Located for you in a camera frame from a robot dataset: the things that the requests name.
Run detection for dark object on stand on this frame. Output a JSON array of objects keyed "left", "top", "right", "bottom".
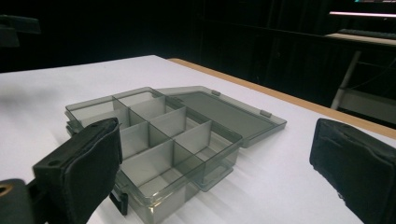
[{"left": 0, "top": 14, "right": 42, "bottom": 49}]

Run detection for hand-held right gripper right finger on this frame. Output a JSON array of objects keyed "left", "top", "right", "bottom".
[{"left": 308, "top": 118, "right": 396, "bottom": 224}]

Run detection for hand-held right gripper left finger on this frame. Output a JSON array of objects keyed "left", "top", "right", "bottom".
[{"left": 32, "top": 117, "right": 123, "bottom": 224}]

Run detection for grey transparent compartment box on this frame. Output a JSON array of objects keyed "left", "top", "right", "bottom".
[{"left": 64, "top": 85, "right": 288, "bottom": 224}]

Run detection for background desk with metal legs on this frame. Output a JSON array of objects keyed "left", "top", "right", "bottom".
[{"left": 323, "top": 32, "right": 396, "bottom": 125}]

